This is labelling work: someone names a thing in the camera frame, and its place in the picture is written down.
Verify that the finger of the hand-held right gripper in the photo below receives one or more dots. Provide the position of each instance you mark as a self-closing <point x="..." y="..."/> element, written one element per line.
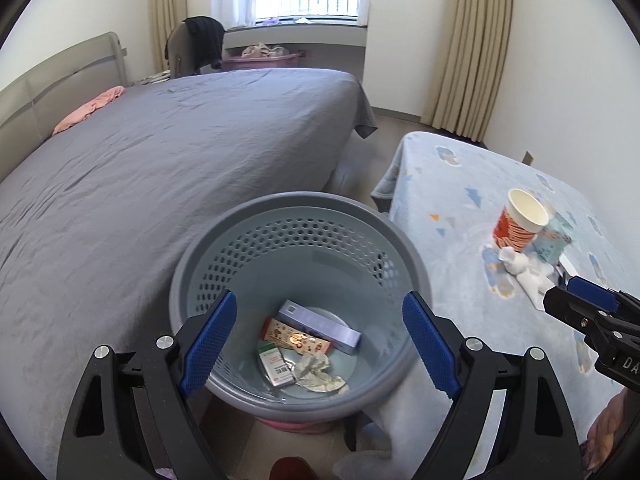
<point x="570" y="307"/>
<point x="592" y="292"/>

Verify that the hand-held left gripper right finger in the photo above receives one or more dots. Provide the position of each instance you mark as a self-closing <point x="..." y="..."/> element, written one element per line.
<point x="430" y="345"/>

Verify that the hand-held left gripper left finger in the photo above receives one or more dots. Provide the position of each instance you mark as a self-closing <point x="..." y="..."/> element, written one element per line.
<point x="210" y="345"/>

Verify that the white printed card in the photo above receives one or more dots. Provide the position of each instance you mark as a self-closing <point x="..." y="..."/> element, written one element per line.
<point x="564" y="266"/>

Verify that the teal wet wipe packet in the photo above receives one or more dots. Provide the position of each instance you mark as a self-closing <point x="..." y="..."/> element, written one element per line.
<point x="552" y="242"/>

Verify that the small white green carton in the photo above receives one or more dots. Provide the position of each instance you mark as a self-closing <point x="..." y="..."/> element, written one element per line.
<point x="277" y="365"/>

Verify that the orange patterned snack wrapper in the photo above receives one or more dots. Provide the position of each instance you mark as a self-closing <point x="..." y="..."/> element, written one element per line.
<point x="295" y="335"/>

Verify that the red printed paper cup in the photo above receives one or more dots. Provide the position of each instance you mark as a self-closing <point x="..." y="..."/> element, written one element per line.
<point x="515" y="230"/>

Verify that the long lavender box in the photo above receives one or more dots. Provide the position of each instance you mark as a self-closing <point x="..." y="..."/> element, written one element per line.
<point x="320" y="325"/>

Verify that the grey perforated waste basket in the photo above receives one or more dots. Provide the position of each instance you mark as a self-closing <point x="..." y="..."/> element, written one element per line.
<point x="300" y="255"/>

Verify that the person's right hand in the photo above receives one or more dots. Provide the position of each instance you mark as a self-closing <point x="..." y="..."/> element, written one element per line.
<point x="617" y="430"/>

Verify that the pink basin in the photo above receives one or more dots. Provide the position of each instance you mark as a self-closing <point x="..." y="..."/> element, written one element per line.
<point x="295" y="425"/>

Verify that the dark red object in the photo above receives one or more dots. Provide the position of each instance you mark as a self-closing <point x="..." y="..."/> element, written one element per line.
<point x="292" y="469"/>

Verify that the bed with grey sheet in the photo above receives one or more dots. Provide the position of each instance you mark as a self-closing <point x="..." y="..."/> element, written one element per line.
<point x="150" y="185"/>

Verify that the pink cloth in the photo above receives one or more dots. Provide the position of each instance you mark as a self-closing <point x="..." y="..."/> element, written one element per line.
<point x="90" y="107"/>

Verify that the beige curtain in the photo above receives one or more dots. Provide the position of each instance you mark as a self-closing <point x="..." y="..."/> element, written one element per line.
<point x="472" y="50"/>
<point x="167" y="0"/>

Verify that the pink storage bin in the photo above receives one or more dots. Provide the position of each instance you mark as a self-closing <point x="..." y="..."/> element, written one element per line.
<point x="260" y="64"/>

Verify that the beige chair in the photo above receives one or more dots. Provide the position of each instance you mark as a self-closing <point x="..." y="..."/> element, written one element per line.
<point x="177" y="50"/>

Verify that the pile of light clothes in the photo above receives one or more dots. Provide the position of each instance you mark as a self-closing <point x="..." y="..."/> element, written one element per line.
<point x="265" y="51"/>

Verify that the black garment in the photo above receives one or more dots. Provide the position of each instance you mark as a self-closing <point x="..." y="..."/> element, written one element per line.
<point x="205" y="40"/>

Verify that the grey bed headboard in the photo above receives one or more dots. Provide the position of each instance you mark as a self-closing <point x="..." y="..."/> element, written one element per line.
<point x="50" y="85"/>

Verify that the white window bench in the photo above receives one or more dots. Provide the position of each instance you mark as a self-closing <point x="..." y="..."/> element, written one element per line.
<point x="320" y="37"/>

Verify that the purple windowsill item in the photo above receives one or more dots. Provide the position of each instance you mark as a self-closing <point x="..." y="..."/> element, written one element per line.
<point x="270" y="21"/>

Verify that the wall socket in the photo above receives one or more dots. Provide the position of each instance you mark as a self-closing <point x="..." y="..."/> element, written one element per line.
<point x="528" y="157"/>

